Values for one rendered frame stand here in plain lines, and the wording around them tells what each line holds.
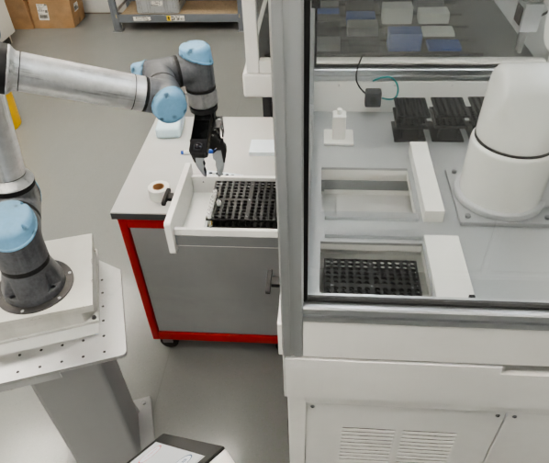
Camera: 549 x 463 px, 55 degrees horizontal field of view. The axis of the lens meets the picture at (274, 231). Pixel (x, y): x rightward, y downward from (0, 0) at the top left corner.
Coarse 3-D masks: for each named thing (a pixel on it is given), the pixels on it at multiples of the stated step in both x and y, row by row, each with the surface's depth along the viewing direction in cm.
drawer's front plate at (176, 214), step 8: (184, 168) 156; (192, 168) 160; (184, 176) 153; (184, 184) 151; (192, 184) 160; (176, 192) 147; (184, 192) 151; (192, 192) 161; (176, 200) 144; (184, 200) 151; (176, 208) 143; (184, 208) 151; (168, 216) 139; (176, 216) 144; (184, 216) 151; (168, 224) 137; (176, 224) 144; (168, 232) 139; (168, 240) 141; (176, 248) 144
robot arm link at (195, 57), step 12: (180, 48) 123; (192, 48) 122; (204, 48) 122; (180, 60) 123; (192, 60) 122; (204, 60) 123; (192, 72) 124; (204, 72) 125; (192, 84) 126; (204, 84) 127
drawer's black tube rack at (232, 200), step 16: (224, 192) 151; (240, 192) 156; (256, 192) 155; (272, 192) 151; (224, 208) 146; (240, 208) 145; (256, 208) 145; (272, 208) 145; (224, 224) 145; (240, 224) 145; (256, 224) 144; (272, 224) 145
